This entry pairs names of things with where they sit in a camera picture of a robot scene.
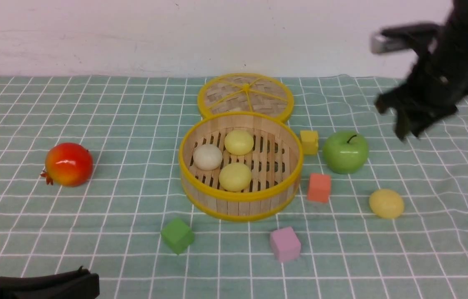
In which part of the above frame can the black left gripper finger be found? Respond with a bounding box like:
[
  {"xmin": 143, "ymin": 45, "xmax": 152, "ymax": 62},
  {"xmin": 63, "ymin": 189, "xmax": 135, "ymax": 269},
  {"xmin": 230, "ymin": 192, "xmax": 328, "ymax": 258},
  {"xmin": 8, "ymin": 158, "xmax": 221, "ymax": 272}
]
[
  {"xmin": 10, "ymin": 274, "xmax": 100, "ymax": 299},
  {"xmin": 0, "ymin": 267, "xmax": 90, "ymax": 291}
]

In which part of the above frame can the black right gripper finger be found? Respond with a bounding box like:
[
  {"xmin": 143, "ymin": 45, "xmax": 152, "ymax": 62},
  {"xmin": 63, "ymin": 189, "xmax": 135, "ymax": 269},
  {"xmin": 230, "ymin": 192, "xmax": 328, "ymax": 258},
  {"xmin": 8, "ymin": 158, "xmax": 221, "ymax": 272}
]
[{"xmin": 394, "ymin": 109, "xmax": 425, "ymax": 142}]

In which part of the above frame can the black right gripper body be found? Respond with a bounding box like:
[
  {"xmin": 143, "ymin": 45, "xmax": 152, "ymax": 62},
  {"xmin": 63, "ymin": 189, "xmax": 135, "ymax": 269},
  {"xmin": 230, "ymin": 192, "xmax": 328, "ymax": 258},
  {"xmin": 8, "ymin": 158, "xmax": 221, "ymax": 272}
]
[{"xmin": 375, "ymin": 0, "xmax": 468, "ymax": 125}]

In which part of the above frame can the yellow bun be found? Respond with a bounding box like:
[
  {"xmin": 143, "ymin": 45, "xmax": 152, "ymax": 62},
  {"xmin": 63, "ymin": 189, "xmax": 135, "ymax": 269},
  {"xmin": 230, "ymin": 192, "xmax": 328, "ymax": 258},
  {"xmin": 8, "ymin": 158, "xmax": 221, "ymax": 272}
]
[
  {"xmin": 224, "ymin": 130, "xmax": 254, "ymax": 156},
  {"xmin": 219, "ymin": 162, "xmax": 252, "ymax": 192},
  {"xmin": 369, "ymin": 189, "xmax": 405, "ymax": 219}
]

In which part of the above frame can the white bun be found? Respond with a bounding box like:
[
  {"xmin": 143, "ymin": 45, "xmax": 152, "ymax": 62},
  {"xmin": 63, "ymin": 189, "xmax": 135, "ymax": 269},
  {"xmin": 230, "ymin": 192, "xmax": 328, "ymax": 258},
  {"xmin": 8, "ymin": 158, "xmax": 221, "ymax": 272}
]
[{"xmin": 193, "ymin": 144, "xmax": 223, "ymax": 171}]

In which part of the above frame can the woven bamboo steamer lid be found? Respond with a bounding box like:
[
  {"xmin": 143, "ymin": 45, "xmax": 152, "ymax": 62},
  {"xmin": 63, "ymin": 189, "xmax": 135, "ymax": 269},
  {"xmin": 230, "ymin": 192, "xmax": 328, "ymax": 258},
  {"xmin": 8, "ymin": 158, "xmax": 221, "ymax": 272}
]
[{"xmin": 196, "ymin": 73, "xmax": 295, "ymax": 123}]

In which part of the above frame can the bamboo steamer tray yellow rim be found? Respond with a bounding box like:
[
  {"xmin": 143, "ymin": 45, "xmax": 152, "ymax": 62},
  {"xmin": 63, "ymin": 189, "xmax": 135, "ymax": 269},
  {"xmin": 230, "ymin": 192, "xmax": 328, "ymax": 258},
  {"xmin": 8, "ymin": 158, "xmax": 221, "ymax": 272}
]
[{"xmin": 178, "ymin": 112, "xmax": 304, "ymax": 222}]

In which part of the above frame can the green apple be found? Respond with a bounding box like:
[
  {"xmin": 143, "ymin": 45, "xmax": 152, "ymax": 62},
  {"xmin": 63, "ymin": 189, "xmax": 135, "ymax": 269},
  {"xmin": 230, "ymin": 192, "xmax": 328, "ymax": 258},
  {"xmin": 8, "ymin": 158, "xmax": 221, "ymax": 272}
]
[{"xmin": 322, "ymin": 130, "xmax": 369, "ymax": 174}]

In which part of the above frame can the yellow cube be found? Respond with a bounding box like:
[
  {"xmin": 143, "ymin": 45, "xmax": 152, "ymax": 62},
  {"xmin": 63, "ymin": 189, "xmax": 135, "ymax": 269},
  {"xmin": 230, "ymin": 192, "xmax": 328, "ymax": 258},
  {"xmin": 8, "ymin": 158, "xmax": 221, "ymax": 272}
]
[{"xmin": 300, "ymin": 130, "xmax": 319, "ymax": 155}]

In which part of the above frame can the green cube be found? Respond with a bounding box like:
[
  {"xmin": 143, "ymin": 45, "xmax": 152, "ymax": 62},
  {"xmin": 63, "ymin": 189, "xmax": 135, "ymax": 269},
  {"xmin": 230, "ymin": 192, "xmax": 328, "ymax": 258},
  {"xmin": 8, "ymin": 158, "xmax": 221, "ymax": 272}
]
[{"xmin": 160, "ymin": 218, "xmax": 195, "ymax": 255}]

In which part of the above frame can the orange cube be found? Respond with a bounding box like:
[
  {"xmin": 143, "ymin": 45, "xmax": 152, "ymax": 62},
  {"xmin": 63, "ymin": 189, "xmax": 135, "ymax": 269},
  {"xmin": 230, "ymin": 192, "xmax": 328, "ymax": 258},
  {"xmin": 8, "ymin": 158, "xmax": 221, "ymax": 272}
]
[{"xmin": 306, "ymin": 173, "xmax": 332, "ymax": 203}]

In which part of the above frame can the red orange pomegranate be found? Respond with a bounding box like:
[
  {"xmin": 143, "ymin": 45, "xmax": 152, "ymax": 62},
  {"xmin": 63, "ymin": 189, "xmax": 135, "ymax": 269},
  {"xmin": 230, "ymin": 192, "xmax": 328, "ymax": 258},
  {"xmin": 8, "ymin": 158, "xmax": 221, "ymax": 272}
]
[{"xmin": 40, "ymin": 142, "xmax": 93, "ymax": 187}]

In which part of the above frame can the green checkered tablecloth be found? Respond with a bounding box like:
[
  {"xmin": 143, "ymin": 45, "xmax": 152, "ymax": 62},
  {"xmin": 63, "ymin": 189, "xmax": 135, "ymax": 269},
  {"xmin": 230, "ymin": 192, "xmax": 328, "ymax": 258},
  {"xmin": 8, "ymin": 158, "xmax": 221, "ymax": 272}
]
[{"xmin": 0, "ymin": 75, "xmax": 468, "ymax": 299}]

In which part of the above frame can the pink cube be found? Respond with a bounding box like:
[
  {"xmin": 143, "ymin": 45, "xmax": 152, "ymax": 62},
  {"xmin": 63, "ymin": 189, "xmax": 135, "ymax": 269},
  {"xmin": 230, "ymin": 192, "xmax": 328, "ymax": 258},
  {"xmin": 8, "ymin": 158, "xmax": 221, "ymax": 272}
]
[{"xmin": 270, "ymin": 226, "xmax": 301, "ymax": 263}]

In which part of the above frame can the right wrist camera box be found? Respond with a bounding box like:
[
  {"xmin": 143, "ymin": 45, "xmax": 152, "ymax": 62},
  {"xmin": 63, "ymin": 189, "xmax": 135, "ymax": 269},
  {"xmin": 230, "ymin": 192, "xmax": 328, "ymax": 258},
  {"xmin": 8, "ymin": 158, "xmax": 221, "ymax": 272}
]
[{"xmin": 369, "ymin": 22, "xmax": 441, "ymax": 55}]

